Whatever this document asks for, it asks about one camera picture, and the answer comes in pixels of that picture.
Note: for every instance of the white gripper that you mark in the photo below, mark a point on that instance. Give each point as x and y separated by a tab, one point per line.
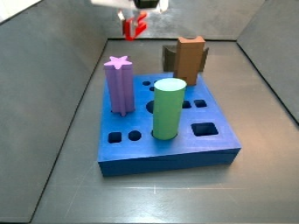
138	5

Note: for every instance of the red square-circle object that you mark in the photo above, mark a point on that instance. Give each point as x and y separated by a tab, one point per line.
134	26

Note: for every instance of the dark grey regrasp stand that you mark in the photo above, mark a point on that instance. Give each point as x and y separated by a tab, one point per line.
169	58

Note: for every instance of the blue foam fixture block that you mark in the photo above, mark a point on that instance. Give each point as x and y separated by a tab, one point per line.
129	150

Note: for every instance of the purple star-shaped peg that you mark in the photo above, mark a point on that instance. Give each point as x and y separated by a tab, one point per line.
119	72

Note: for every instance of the brown grooved peg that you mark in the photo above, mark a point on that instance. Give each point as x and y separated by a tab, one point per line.
189	59

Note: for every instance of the green cylinder peg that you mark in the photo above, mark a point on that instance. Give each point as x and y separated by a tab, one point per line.
169	94

